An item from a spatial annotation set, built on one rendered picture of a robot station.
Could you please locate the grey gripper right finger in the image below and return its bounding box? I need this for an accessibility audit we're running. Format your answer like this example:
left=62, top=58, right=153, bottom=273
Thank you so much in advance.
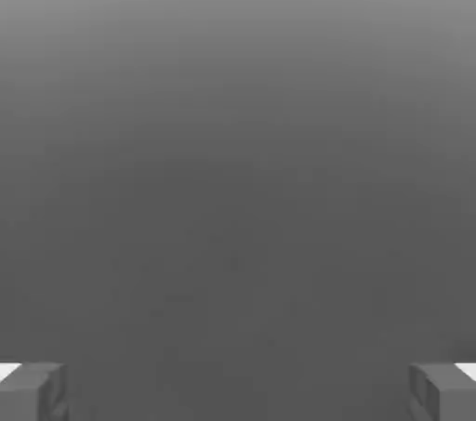
left=407, top=362, right=476, bottom=421

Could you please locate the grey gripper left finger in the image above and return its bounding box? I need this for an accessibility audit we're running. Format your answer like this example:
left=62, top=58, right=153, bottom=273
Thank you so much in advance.
left=0, top=362, right=71, bottom=421

